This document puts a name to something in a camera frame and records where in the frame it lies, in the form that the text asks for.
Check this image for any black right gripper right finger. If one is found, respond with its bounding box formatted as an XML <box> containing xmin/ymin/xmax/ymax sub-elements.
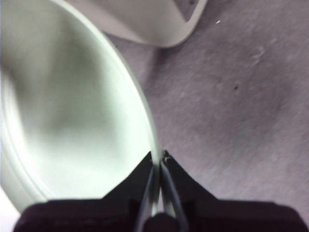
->
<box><xmin>160</xmin><ymin>150</ymin><xmax>309</xmax><ymax>232</ymax></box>

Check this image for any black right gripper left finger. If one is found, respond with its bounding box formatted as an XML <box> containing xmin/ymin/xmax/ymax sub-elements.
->
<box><xmin>14</xmin><ymin>151</ymin><xmax>155</xmax><ymax>232</ymax></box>

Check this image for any pale green round plate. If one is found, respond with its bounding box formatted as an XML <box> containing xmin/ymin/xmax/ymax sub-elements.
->
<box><xmin>0</xmin><ymin>0</ymin><xmax>162</xmax><ymax>216</ymax></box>

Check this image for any cream two-slot toaster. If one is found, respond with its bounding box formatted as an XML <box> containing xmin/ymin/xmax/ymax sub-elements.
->
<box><xmin>67</xmin><ymin>0</ymin><xmax>210</xmax><ymax>49</ymax></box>

